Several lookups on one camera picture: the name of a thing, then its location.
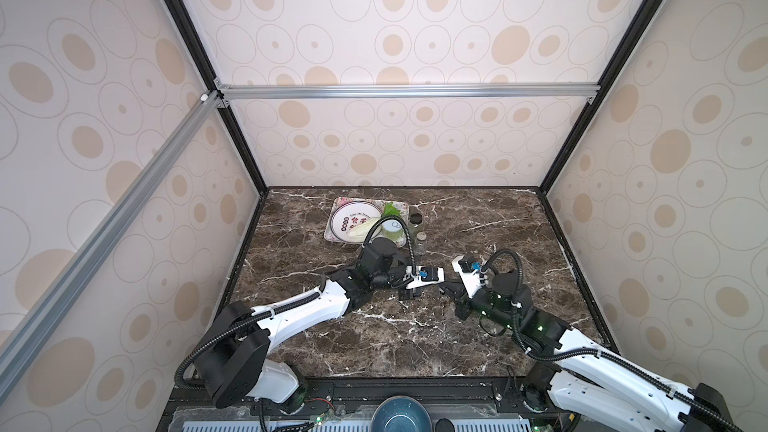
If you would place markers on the blue bowl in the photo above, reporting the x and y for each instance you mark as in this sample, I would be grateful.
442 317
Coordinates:
401 414

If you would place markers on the black vertical frame post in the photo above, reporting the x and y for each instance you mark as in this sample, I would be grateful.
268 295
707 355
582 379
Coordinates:
641 21
196 49

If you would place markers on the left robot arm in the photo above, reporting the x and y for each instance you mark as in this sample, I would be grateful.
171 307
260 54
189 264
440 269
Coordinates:
230 362

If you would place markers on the green leafy vegetable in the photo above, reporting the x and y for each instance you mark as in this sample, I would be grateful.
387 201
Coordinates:
390 209

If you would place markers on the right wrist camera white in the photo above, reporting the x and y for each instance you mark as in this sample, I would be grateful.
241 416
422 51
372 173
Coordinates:
471 274

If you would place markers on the white plate with red text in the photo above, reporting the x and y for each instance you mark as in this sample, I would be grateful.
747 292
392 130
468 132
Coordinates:
348 215

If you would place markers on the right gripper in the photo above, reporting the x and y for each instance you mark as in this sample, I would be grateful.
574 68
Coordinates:
461 297

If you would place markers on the floral rectangular tray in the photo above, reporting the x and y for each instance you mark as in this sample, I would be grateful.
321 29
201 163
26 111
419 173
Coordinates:
403 206

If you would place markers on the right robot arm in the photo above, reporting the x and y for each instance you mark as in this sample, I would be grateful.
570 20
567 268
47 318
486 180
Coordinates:
571 371

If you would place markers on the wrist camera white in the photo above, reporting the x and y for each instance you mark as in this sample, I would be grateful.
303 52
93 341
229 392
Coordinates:
429 274
471 274

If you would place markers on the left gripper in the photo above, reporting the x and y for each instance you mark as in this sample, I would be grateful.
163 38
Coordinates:
408 294

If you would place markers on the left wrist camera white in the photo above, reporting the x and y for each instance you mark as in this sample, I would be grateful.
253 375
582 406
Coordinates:
429 274

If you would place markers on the aluminium rail left wall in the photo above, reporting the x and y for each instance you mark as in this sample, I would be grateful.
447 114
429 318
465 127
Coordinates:
44 318

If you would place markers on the pale green cabbage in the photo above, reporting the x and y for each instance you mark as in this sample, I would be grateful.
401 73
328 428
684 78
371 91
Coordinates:
361 230

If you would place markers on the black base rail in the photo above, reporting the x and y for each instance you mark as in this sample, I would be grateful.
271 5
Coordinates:
357 398

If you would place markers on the black vertical frame post right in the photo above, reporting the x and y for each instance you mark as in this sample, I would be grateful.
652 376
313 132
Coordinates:
641 21

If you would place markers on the small clear glass bottle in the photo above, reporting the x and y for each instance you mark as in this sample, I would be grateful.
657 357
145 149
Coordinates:
421 243

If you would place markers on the black vertical frame post left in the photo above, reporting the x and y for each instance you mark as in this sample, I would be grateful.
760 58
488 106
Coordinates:
196 49

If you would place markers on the horizontal aluminium rail back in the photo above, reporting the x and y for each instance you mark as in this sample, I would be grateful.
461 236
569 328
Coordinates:
319 92

